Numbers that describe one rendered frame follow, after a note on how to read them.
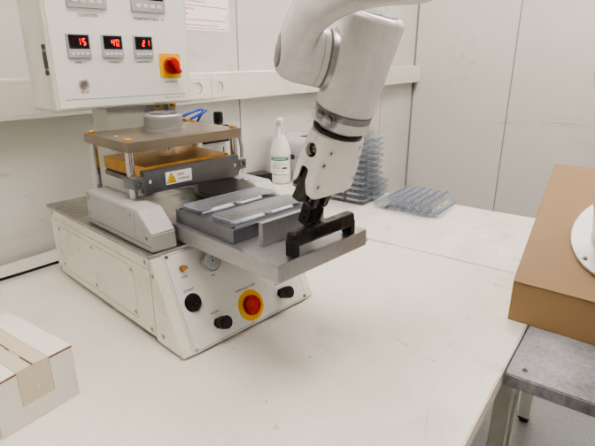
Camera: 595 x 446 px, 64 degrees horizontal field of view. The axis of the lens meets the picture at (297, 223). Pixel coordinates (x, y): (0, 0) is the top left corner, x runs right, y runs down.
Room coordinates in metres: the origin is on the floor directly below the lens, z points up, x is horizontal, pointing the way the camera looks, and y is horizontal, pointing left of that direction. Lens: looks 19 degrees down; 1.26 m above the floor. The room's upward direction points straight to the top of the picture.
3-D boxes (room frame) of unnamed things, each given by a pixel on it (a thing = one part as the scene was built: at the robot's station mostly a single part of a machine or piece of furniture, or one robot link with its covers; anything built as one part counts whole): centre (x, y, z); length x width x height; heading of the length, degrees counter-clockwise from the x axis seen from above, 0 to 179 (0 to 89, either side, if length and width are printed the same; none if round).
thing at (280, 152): (1.83, 0.07, 0.92); 0.09 x 0.08 x 0.25; 176
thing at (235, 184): (1.08, 0.13, 0.96); 0.26 x 0.05 x 0.07; 47
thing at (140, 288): (1.03, 0.27, 0.84); 0.53 x 0.37 x 0.17; 47
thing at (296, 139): (1.94, -0.02, 0.88); 0.25 x 0.20 x 0.17; 48
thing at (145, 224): (0.88, 0.33, 0.96); 0.25 x 0.05 x 0.07; 47
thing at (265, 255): (0.82, 0.06, 0.97); 0.30 x 0.22 x 0.08; 47
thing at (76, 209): (1.05, 0.31, 0.93); 0.46 x 0.35 x 0.01; 47
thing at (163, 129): (1.06, 0.29, 1.08); 0.31 x 0.24 x 0.13; 137
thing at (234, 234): (0.85, 0.09, 0.98); 0.20 x 0.17 x 0.03; 137
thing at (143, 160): (1.03, 0.28, 1.07); 0.22 x 0.17 x 0.10; 137
